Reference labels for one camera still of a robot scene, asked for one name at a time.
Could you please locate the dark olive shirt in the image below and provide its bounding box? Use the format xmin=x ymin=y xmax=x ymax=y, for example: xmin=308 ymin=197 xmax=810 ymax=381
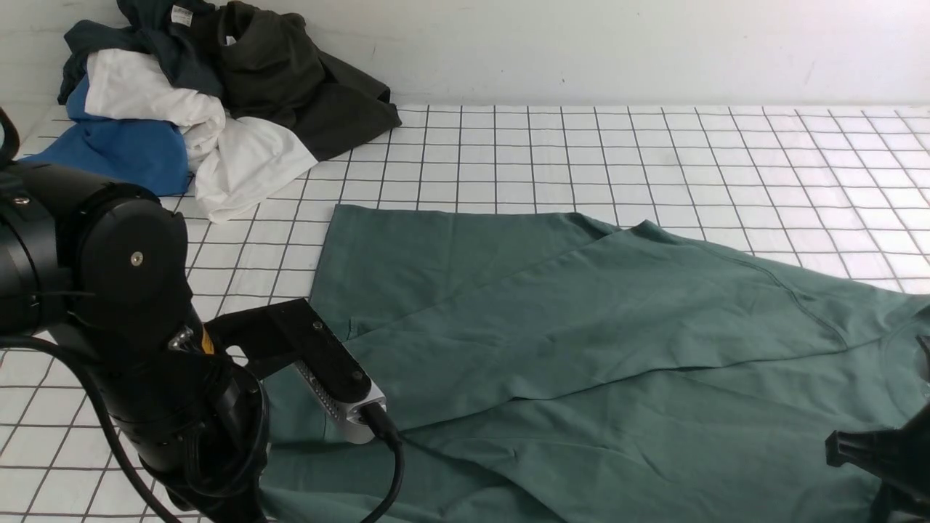
xmin=190 ymin=1 xmax=402 ymax=161

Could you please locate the black camera cable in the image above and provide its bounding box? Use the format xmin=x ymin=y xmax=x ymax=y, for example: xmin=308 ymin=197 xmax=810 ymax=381
xmin=0 ymin=334 xmax=405 ymax=523

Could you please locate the white shirt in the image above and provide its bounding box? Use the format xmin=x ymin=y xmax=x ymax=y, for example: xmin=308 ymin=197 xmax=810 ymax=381
xmin=84 ymin=49 xmax=317 ymax=222

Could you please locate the green long sleeve shirt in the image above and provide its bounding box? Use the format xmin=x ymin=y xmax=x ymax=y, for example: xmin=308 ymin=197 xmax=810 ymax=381
xmin=258 ymin=205 xmax=930 ymax=523

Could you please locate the blue shirt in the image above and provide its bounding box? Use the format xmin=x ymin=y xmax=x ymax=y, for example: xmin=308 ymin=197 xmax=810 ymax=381
xmin=24 ymin=78 xmax=190 ymax=196

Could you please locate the white grid tablecloth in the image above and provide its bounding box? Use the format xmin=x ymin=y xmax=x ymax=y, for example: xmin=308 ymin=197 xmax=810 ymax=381
xmin=0 ymin=105 xmax=930 ymax=523

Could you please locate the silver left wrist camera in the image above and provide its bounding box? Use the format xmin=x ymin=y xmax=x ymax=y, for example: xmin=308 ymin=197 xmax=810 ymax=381
xmin=294 ymin=360 xmax=387 ymax=445

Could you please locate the dark navy shirt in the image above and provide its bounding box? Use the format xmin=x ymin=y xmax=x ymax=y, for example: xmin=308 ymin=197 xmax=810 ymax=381
xmin=57 ymin=1 xmax=223 ymax=105

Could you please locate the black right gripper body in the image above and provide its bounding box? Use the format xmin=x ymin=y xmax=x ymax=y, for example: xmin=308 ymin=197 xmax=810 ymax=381
xmin=825 ymin=334 xmax=930 ymax=523

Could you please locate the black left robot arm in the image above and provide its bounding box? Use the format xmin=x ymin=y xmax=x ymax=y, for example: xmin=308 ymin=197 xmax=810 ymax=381
xmin=2 ymin=115 xmax=270 ymax=522

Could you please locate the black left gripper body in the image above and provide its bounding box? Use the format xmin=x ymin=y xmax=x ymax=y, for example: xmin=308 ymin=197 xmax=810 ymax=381
xmin=95 ymin=350 xmax=270 ymax=522

